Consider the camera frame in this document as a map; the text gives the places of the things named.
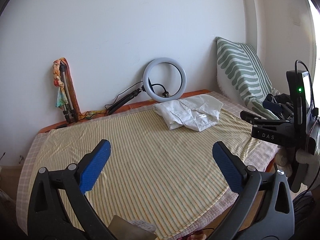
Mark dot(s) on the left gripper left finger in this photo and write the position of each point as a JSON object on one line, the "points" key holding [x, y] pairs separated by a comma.
{"points": [[58, 207]]}

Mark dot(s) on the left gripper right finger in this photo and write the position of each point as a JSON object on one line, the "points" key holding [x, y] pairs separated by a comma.
{"points": [[274, 218]]}

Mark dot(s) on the white shirt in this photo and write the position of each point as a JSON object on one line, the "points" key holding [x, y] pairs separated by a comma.
{"points": [[197, 113]]}

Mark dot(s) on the dark clothes pile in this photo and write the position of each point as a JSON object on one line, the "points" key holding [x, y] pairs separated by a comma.
{"points": [[280, 105]]}

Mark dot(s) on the right hand white glove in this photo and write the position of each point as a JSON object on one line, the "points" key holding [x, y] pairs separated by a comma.
{"points": [[286, 156]]}

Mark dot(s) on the left hand white glove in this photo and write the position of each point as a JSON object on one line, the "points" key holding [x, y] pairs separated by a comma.
{"points": [[145, 228]]}

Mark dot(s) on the red patterned cloth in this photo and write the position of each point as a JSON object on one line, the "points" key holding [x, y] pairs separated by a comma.
{"points": [[197, 235]]}

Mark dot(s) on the green white patterned pillow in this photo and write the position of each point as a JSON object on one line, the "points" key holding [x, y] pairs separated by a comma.
{"points": [[242, 77]]}

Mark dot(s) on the folded grey tripod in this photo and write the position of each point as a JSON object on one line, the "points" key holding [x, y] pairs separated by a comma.
{"points": [[72, 105]]}

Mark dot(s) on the striped yellow green blanket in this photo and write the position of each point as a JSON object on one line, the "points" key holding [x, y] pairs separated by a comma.
{"points": [[150, 159]]}

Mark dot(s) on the colourful orange cloth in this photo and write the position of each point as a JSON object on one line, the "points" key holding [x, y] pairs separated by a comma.
{"points": [[61, 99]]}

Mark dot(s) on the black ring light stand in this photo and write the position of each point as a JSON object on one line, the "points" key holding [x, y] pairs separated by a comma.
{"points": [[124, 97]]}

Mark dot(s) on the white ring light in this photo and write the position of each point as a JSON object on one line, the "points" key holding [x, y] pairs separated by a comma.
{"points": [[164, 79]]}

